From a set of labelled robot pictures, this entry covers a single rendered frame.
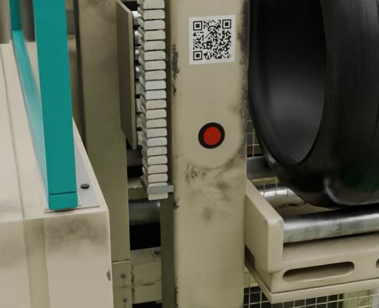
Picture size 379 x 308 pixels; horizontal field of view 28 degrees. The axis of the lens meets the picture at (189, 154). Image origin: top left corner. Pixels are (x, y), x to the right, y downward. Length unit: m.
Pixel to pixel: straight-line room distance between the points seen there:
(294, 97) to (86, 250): 1.15
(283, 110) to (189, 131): 0.40
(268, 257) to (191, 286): 0.18
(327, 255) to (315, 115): 0.41
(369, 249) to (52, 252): 0.90
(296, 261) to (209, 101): 0.30
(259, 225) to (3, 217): 0.80
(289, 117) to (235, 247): 0.36
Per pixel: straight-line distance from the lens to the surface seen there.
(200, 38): 1.21
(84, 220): 0.51
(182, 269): 1.35
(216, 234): 1.34
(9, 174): 0.58
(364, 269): 1.36
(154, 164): 1.27
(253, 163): 1.54
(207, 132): 1.25
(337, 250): 1.33
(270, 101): 1.60
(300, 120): 1.61
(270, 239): 1.24
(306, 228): 1.30
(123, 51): 1.66
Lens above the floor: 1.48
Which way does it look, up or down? 21 degrees down
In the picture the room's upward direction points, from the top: straight up
